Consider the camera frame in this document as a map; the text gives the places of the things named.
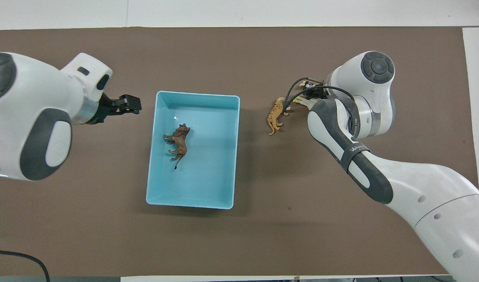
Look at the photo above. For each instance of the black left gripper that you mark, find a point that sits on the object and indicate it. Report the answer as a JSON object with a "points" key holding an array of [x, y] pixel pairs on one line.
{"points": [[104, 109]]}

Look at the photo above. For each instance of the orange striped tiger toy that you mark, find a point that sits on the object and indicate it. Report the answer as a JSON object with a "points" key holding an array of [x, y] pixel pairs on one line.
{"points": [[275, 113]]}

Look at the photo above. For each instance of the brown table mat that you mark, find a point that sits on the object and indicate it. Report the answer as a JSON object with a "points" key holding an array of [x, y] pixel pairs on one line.
{"points": [[286, 235]]}

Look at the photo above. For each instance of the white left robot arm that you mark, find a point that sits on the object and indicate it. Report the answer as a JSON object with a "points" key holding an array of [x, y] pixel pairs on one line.
{"points": [[31, 98]]}

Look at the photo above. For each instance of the brown lion toy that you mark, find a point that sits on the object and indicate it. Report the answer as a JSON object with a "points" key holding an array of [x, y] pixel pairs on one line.
{"points": [[180, 143]]}

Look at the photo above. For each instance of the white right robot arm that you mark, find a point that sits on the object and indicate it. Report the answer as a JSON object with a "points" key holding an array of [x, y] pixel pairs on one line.
{"points": [[419, 188]]}

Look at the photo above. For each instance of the light blue storage box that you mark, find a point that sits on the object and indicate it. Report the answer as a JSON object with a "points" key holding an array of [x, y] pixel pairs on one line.
{"points": [[208, 172]]}

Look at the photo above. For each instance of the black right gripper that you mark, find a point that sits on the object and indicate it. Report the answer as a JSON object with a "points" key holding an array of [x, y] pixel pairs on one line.
{"points": [[319, 94]]}

